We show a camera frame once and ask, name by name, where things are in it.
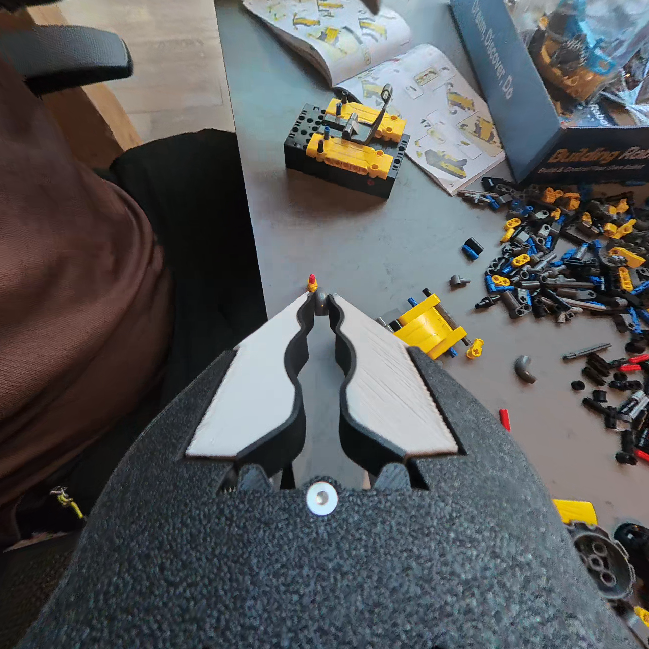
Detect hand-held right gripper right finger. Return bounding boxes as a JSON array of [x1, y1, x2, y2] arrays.
[[327, 294, 463, 464]]

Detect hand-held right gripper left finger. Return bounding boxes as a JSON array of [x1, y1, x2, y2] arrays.
[[185, 292, 317, 465]]

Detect yellow curved brick assembly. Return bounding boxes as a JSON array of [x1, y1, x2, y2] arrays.
[[378, 287, 485, 362]]

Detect pile of small brick parts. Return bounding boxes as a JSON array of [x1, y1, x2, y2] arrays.
[[462, 178, 649, 467]]

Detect yellow and black brick assembly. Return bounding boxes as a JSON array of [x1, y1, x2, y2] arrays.
[[284, 83, 411, 199]]

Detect grey desk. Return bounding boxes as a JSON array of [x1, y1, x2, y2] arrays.
[[213, 0, 649, 629]]

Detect black axle rod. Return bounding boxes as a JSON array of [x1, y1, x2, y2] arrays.
[[563, 343, 613, 363]]

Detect person in brown shirt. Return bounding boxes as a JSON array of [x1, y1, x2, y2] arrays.
[[0, 61, 173, 548]]

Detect yellow curved panel piece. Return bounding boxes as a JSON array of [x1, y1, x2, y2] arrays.
[[552, 498, 599, 525]]

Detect pile of wheels and tires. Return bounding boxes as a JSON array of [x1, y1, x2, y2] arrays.
[[568, 520, 649, 609]]

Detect instruction booklet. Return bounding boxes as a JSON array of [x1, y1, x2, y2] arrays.
[[242, 0, 508, 195]]

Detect blue cardboard kit box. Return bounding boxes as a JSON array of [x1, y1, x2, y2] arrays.
[[450, 0, 649, 185]]

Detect black office chair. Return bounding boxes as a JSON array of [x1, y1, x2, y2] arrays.
[[0, 26, 135, 97]]

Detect clear bags of brick parts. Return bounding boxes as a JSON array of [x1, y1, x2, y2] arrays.
[[507, 0, 649, 127]]

